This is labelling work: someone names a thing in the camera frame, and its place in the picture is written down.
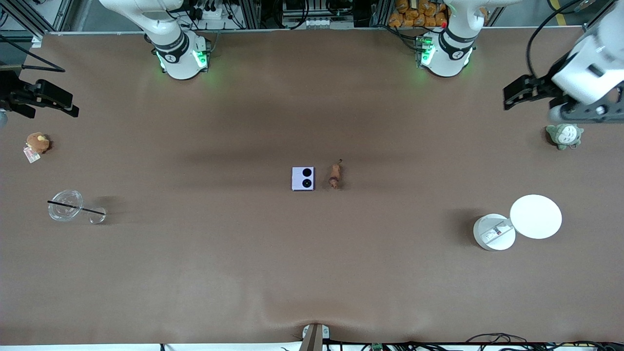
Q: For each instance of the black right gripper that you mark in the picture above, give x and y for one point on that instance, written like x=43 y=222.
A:
x=10 y=90

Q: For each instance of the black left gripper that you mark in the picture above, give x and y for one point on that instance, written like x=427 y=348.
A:
x=547 y=85

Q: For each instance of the brown lion statue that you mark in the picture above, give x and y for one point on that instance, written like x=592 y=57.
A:
x=334 y=175

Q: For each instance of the lavender flip phone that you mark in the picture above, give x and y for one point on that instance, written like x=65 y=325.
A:
x=303 y=178

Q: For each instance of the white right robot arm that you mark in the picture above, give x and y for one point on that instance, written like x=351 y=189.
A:
x=178 y=58

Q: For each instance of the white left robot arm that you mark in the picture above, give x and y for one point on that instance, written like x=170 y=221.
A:
x=446 y=53

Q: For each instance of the brown plush toy with tag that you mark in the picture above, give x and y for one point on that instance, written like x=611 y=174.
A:
x=37 y=143

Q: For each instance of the grey green plush toy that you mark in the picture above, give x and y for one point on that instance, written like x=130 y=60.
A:
x=564 y=136

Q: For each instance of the clear plastic cup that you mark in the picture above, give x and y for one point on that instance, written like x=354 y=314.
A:
x=65 y=205

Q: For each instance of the black drinking straw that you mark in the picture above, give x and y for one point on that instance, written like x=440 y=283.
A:
x=73 y=206

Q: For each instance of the white round lid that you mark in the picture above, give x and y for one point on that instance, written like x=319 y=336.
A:
x=536 y=216

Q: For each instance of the white round container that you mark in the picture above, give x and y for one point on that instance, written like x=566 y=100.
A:
x=493 y=234

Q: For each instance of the orange plush toy pile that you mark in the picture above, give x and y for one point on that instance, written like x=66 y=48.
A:
x=419 y=14

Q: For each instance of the aluminium frame post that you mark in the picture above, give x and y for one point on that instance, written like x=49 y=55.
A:
x=29 y=17
x=602 y=14

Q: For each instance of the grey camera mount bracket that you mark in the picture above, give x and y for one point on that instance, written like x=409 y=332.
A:
x=314 y=336

